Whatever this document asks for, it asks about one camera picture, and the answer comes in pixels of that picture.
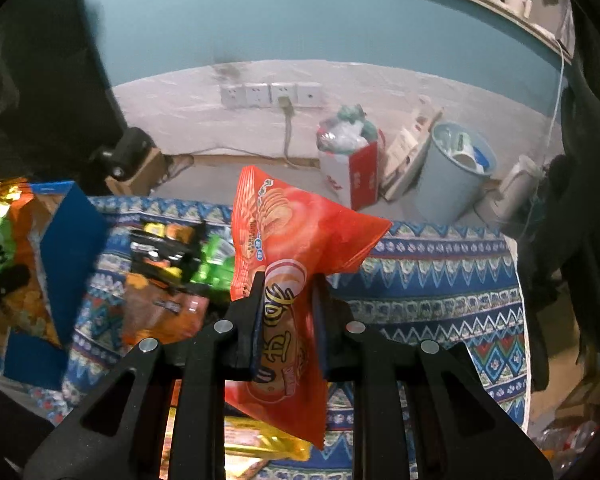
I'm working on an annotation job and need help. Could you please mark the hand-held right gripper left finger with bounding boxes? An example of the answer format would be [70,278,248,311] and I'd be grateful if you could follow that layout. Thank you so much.
[17,272,266,480]

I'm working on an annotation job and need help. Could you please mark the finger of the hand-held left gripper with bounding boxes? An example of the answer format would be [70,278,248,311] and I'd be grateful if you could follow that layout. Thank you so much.
[0,264,32,337]

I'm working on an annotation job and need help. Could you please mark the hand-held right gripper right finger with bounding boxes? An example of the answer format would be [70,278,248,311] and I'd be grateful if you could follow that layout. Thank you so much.
[312,276,553,480]

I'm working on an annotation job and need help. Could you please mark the orange snack bag green label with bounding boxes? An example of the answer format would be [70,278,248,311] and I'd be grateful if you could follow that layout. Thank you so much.
[0,177,63,348]

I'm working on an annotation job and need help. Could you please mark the cardboard box blue trim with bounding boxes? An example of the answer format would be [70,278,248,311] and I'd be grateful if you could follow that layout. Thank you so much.
[2,180,112,391]

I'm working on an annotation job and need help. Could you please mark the orange snack bag black top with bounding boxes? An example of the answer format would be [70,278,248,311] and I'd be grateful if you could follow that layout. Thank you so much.
[121,271,212,347]

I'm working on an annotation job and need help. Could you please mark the black yellow snack packet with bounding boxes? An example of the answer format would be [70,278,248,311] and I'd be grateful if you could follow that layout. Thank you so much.
[129,237,193,285]

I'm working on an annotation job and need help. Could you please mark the red potato chips bag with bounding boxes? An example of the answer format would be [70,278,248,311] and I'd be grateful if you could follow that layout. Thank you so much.
[228,165,393,451]

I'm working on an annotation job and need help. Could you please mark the green snack packet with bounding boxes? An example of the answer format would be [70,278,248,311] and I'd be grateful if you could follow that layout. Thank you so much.
[189,232,237,292]

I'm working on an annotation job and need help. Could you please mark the gold snack packet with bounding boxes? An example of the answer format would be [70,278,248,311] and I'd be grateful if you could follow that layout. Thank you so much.
[222,414,312,462]

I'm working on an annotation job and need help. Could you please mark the blue patterned tablecloth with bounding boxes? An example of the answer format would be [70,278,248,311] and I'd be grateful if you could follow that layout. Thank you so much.
[0,194,532,480]

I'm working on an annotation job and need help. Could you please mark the red and white box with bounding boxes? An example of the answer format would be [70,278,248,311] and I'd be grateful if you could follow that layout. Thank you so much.
[320,132,387,211]

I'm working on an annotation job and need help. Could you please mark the black cylindrical device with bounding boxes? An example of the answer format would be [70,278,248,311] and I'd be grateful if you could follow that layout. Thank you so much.
[91,127,154,182]

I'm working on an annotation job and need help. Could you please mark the small brown cardboard box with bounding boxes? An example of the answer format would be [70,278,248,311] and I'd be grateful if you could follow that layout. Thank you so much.
[105,147,175,197]

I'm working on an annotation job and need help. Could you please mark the light blue trash bin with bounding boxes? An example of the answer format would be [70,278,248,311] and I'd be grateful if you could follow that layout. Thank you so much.
[413,121,499,224]

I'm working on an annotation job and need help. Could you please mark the folded cardboard pieces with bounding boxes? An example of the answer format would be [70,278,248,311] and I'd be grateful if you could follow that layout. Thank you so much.
[381,95,445,202]

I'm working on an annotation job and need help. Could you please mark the plastic trash bag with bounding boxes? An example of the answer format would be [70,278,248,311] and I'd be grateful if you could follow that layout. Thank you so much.
[317,102,382,157]

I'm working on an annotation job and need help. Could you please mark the black cloth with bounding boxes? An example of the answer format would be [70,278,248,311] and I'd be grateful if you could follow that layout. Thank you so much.
[0,0,127,188]

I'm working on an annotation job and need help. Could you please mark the white electric kettle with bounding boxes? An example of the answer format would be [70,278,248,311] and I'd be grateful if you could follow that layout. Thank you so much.
[481,155,547,232]

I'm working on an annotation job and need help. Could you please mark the empty plastic bottles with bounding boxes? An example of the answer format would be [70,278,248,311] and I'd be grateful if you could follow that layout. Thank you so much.
[534,419,600,477]

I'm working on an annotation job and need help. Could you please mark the dark hanging clothing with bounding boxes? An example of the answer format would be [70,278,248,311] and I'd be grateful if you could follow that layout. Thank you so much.
[529,0,600,393]

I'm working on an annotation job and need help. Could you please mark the grey plug with cable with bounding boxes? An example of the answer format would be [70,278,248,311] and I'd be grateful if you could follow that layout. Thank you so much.
[278,96,302,169]

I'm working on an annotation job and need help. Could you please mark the white wall outlet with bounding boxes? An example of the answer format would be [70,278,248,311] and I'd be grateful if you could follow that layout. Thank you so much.
[296,81,324,109]
[245,82,271,109]
[221,82,246,109]
[270,81,297,109]

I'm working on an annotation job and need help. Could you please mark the white hanging cable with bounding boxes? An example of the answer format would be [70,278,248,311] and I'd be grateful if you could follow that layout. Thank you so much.
[527,10,570,223]

